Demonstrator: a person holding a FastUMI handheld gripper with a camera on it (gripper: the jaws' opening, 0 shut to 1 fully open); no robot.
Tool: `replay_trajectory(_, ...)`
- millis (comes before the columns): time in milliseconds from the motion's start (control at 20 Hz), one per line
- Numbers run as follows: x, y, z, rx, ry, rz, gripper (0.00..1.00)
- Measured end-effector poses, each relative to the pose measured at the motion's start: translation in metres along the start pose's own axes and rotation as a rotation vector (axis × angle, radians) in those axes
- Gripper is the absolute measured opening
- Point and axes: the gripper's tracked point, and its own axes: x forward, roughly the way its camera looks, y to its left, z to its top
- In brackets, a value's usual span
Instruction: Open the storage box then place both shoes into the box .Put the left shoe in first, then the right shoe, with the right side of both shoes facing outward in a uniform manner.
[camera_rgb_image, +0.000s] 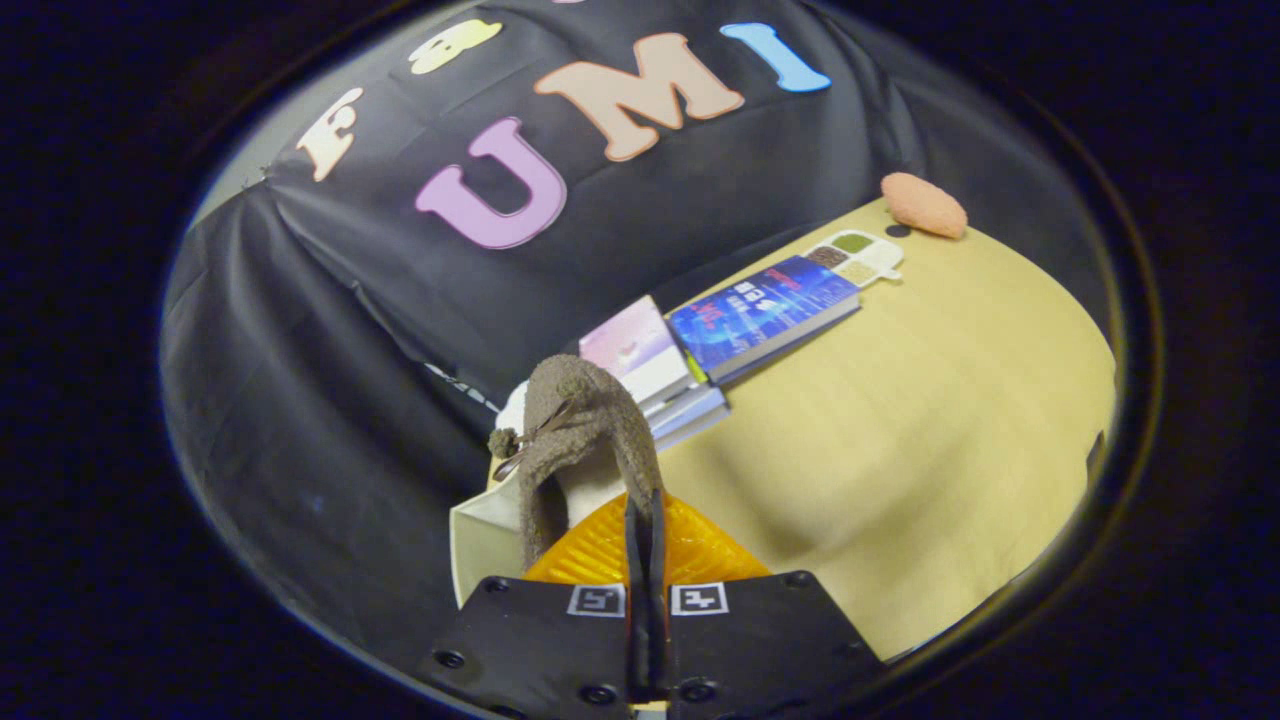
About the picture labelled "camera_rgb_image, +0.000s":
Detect pink cover book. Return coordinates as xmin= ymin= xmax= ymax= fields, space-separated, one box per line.
xmin=578 ymin=294 xmax=695 ymax=406

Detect pale blue book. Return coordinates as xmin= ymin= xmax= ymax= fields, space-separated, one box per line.
xmin=640 ymin=380 xmax=732 ymax=453

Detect orange plush toy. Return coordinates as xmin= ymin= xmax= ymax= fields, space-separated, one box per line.
xmin=880 ymin=171 xmax=969 ymax=241

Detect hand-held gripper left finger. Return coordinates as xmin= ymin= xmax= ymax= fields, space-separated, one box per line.
xmin=418 ymin=487 xmax=651 ymax=720

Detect black backdrop cloth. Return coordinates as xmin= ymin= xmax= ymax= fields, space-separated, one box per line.
xmin=160 ymin=0 xmax=1091 ymax=671

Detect white compartment tray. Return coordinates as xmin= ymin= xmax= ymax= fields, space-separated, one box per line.
xmin=804 ymin=229 xmax=906 ymax=291

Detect brown plush shoe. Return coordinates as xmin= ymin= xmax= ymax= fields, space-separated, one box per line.
xmin=487 ymin=353 xmax=667 ymax=573

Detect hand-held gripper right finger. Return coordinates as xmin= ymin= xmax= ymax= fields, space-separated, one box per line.
xmin=650 ymin=487 xmax=887 ymax=720

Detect dark blue cover book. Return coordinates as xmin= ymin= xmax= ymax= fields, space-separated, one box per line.
xmin=666 ymin=254 xmax=863 ymax=388

